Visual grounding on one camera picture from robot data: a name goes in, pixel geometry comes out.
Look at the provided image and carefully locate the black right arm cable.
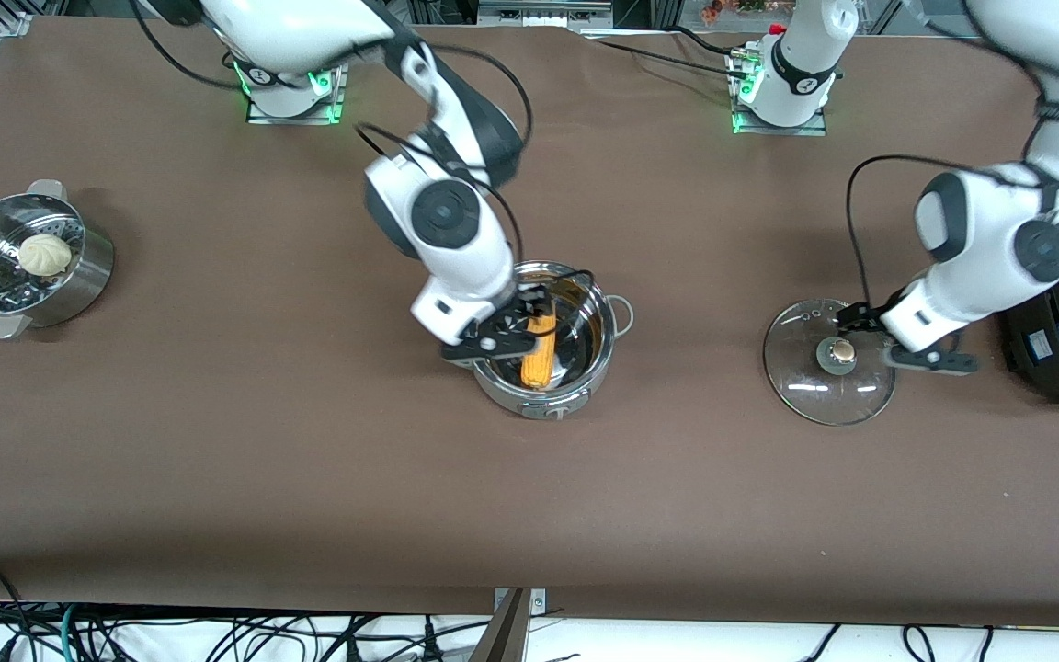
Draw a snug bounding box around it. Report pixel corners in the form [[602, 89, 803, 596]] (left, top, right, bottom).
[[353, 40, 533, 277]]

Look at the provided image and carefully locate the stainless steel cooking pot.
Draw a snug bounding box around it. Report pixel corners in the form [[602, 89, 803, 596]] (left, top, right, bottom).
[[445, 261, 634, 421]]

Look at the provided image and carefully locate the metal table edge bracket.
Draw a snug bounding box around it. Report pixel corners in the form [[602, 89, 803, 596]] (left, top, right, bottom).
[[470, 588, 548, 662]]

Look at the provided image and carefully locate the glass pot lid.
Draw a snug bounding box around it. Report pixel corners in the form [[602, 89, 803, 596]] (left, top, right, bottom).
[[763, 298, 897, 427]]

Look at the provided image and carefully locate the thin black floor cable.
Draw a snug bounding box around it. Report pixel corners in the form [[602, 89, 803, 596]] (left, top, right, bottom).
[[801, 623, 845, 662], [900, 623, 937, 662]]

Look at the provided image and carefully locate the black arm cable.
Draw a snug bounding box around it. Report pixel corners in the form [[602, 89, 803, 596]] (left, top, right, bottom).
[[353, 40, 533, 277], [846, 154, 1050, 315]]

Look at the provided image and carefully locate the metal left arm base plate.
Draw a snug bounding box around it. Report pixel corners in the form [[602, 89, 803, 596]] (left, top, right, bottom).
[[729, 46, 829, 138]]

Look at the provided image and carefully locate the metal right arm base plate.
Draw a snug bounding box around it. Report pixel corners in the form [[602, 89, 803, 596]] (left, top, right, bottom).
[[245, 64, 347, 126]]

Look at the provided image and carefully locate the white steamed bun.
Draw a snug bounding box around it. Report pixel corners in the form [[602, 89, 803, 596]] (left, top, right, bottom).
[[17, 233, 74, 278]]

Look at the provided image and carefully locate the black left base cable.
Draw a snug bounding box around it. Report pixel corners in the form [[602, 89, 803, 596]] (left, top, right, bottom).
[[585, 26, 753, 82]]

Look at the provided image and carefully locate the green floor cable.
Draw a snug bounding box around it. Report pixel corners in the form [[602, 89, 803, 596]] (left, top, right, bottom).
[[57, 604, 82, 662]]

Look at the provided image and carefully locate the yellow corn cob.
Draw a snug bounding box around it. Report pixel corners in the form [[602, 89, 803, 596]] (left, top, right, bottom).
[[519, 313, 559, 390]]

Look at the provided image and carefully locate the grey metal box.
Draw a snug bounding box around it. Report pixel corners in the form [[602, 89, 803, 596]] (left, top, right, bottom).
[[476, 0, 615, 29]]

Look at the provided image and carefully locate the stainless steel steamer pot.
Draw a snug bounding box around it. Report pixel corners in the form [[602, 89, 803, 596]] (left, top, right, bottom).
[[0, 179, 116, 342]]

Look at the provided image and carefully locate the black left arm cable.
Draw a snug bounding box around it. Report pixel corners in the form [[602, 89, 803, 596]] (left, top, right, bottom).
[[846, 154, 1050, 315]]

